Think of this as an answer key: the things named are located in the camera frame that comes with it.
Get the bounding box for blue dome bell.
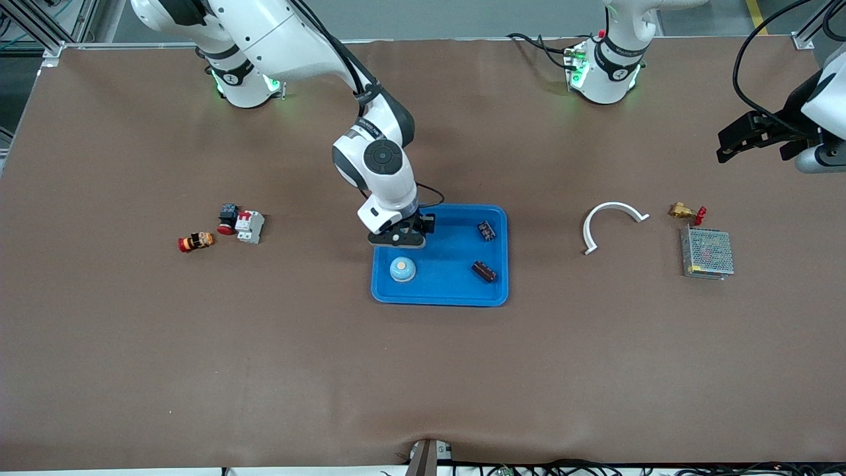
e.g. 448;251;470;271
389;255;418;284

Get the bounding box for blue plastic tray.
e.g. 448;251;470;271
371;202;509;307

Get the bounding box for metal mesh power supply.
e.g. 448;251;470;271
679;225;735;281

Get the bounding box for brown table mat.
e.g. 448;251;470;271
0;36;846;471

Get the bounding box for white red circuit breaker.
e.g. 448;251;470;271
235;210;266;245

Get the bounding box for red orange push button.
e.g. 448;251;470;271
177;231;215;254

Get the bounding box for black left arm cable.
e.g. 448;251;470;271
732;0;814;130

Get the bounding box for aluminium frame profile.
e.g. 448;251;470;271
0;0;130;68
792;0;846;51

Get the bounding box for brass valve red handle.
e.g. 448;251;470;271
668;202;708;227

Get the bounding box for white curved bracket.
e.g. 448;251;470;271
582;201;650;256

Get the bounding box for black base cables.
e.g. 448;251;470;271
506;32;577;71

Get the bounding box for camera mounting post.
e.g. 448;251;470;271
404;439;453;476

